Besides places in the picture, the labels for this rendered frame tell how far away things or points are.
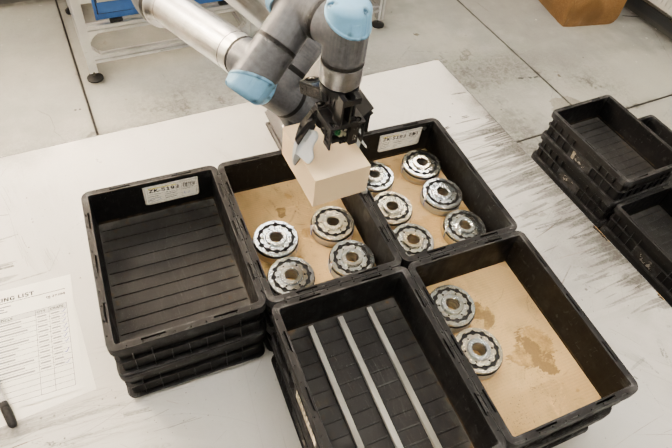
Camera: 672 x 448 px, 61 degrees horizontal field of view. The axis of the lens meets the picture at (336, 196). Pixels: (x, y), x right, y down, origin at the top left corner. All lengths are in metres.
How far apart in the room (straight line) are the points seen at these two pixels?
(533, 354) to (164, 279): 0.80
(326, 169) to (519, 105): 2.30
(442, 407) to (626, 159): 1.48
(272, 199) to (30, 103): 1.93
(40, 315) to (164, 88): 1.84
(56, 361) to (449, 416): 0.83
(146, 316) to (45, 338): 0.27
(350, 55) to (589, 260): 1.01
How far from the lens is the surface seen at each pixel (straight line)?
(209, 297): 1.27
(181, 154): 1.73
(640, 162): 2.45
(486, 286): 1.37
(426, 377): 1.22
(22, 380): 1.41
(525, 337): 1.33
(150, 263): 1.33
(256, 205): 1.41
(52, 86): 3.23
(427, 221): 1.44
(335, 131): 1.03
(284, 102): 1.52
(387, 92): 1.99
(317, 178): 1.08
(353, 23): 0.91
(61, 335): 1.44
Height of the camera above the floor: 1.91
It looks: 48 degrees down
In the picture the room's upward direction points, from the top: 8 degrees clockwise
